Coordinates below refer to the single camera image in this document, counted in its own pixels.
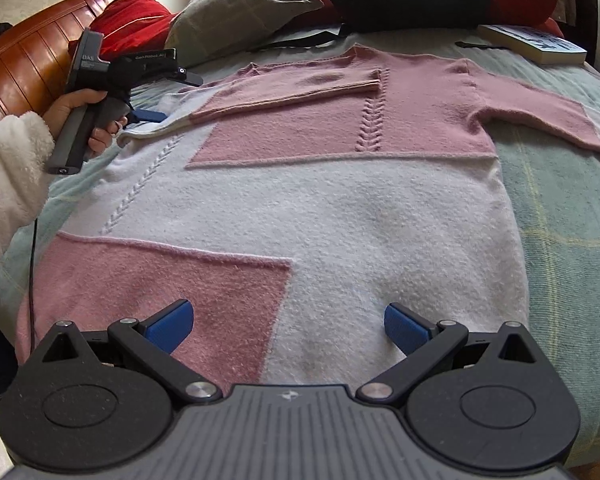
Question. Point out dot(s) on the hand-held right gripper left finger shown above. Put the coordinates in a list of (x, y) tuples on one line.
[(172, 327)]

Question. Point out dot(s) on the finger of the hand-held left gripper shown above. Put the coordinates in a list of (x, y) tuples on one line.
[(190, 78), (150, 116)]

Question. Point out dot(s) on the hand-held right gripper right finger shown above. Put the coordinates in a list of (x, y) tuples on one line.
[(405, 327)]

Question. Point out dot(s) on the pink and white sweater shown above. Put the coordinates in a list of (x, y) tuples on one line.
[(360, 210)]

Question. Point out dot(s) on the person's left hand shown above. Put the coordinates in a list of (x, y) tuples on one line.
[(65, 110)]

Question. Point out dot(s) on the red pillow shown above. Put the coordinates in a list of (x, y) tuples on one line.
[(130, 25)]

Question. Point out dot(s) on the grey green pillow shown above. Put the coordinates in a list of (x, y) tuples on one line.
[(240, 15)]

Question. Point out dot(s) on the wooden headboard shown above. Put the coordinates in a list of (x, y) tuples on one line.
[(30, 55)]

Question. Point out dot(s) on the green plaid bed blanket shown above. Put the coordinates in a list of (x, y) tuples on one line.
[(570, 200)]

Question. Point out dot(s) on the paperback book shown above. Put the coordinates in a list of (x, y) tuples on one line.
[(540, 47)]

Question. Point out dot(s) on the black hanging jacket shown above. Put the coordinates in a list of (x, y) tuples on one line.
[(582, 5)]

